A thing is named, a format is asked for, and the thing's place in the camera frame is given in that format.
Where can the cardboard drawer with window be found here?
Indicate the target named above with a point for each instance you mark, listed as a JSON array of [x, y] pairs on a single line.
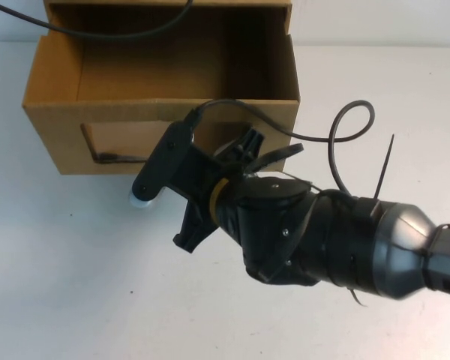
[[116, 75]]

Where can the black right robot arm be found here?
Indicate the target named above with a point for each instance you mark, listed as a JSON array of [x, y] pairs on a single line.
[[322, 243]]

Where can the thin black zip tie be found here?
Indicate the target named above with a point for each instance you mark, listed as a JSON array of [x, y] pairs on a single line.
[[357, 297], [384, 165]]

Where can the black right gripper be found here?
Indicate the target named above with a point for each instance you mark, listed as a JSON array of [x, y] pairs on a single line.
[[198, 176]]

